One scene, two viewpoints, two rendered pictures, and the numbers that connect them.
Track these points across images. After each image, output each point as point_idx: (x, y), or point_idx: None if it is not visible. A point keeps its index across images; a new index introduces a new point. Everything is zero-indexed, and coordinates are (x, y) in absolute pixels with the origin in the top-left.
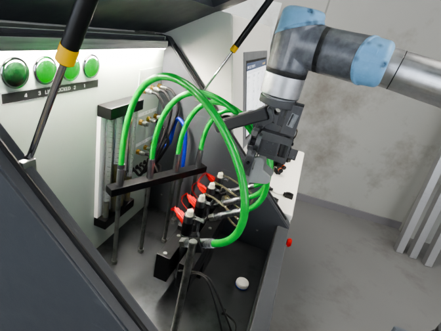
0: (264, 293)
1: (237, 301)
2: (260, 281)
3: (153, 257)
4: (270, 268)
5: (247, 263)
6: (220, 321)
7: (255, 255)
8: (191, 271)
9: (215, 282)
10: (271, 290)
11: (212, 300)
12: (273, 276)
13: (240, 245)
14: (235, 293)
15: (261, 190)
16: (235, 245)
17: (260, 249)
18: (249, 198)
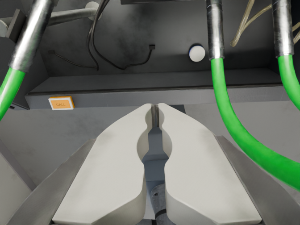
0: (152, 95)
1: (172, 56)
2: (207, 72)
3: None
4: (194, 93)
5: (235, 48)
6: (95, 63)
7: (255, 54)
8: (97, 10)
9: (187, 21)
10: (161, 100)
11: (160, 30)
12: (184, 99)
13: (268, 29)
14: (182, 50)
15: (289, 92)
16: (267, 21)
17: (269, 57)
18: (279, 59)
